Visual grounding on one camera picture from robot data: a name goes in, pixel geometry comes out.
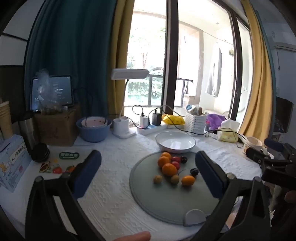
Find grey-green round mat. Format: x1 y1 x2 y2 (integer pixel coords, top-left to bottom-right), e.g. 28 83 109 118
129 151 226 226

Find short black cable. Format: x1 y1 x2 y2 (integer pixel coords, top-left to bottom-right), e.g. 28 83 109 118
132 105 145 117

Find brown cardboard box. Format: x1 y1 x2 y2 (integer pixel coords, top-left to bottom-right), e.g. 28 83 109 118
34 105 80 147

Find white power strip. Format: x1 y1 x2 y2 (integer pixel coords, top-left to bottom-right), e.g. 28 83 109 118
137 123 167 136

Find long black cable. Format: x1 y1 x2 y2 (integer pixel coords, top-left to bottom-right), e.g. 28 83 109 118
148 105 249 149

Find blue bowl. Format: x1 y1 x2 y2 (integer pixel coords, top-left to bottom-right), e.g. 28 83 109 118
76 117 112 143

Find white charger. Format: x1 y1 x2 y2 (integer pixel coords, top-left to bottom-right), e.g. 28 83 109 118
139 115 150 128

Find person's right hand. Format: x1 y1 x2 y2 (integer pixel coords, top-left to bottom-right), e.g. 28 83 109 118
284 190 296 205

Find medium orange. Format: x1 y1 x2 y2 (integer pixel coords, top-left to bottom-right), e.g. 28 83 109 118
158 156 170 168

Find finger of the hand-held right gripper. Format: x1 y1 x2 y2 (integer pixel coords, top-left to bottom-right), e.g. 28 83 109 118
246 147 290 166
264 138 296 155

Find person's left hand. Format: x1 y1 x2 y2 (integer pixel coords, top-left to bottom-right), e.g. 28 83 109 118
113 231 151 241

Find white desk lamp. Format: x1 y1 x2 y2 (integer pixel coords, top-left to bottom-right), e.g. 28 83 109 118
111 68 149 139

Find white plate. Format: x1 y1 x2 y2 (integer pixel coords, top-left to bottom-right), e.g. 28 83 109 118
155 131 196 154

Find hanging grey garment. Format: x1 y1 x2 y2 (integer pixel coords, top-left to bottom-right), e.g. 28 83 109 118
205 42 224 98

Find large orange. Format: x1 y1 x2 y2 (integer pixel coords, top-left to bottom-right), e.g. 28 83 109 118
162 163 177 176

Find white cartoon mug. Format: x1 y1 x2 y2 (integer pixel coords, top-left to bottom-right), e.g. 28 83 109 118
243 136 264 157

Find person's dark clothing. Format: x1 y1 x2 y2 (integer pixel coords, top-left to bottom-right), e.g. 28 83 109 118
269 183 296 241

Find beige outdoor box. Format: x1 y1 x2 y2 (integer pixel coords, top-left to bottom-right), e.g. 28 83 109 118
183 95 197 109

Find black tablet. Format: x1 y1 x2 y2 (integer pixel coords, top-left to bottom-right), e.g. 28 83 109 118
31 75 75 113

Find black charger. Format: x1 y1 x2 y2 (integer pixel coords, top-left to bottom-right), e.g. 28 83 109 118
151 112 162 126

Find blue tissue box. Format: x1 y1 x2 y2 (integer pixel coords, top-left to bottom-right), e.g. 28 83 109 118
0 135 32 193

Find yellow-green tissue pack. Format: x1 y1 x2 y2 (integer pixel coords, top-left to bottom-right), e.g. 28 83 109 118
218 119 239 142

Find black monitor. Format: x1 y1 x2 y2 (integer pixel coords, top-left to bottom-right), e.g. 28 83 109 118
275 96 295 134

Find clear plastic bag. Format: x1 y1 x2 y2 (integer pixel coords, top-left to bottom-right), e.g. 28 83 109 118
35 68 68 115

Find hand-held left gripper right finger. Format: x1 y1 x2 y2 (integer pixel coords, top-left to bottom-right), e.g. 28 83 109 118
188 151 271 241

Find pink bowl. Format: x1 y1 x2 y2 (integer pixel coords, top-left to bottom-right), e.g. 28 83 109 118
81 116 109 128

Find black balcony railing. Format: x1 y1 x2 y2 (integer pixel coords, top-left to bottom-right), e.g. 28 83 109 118
126 74 195 107

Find black round lid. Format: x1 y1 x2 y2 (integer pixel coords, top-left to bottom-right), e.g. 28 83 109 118
31 143 50 163

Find white textured tablecloth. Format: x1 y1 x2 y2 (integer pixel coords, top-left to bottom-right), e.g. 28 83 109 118
0 130 265 241

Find white perforated basket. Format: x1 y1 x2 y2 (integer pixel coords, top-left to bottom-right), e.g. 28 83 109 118
185 111 208 135

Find purple cloth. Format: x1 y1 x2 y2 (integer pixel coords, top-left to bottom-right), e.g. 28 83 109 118
205 113 227 131

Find dark window frame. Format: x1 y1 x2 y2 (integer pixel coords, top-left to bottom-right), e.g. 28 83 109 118
129 0 253 116

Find yellow curtain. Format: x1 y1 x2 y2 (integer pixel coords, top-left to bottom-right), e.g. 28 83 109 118
108 0 135 118
238 0 277 141

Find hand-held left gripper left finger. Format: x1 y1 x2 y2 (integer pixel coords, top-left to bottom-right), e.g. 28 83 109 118
25 150 107 241

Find stack of paper cups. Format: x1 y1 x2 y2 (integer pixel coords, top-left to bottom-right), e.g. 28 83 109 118
0 101 13 140

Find white air conditioner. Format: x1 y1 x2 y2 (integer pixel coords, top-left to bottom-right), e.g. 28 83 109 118
276 42 296 52

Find green label magnet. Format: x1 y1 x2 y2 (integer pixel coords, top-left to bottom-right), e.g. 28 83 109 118
58 152 80 160

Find yellow snack bag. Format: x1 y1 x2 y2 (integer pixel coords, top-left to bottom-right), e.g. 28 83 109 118
162 114 186 126

